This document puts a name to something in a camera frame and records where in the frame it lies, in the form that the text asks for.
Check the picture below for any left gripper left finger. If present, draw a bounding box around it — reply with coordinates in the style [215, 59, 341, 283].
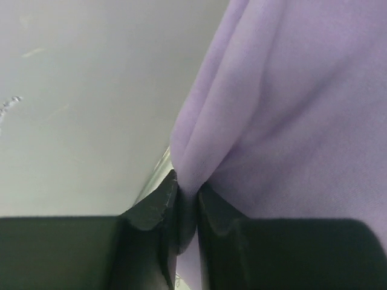
[1, 171, 178, 289]

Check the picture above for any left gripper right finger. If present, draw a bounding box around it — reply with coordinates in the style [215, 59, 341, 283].
[198, 185, 386, 290]

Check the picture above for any purple t shirt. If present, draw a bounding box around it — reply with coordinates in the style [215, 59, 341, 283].
[170, 1, 386, 289]

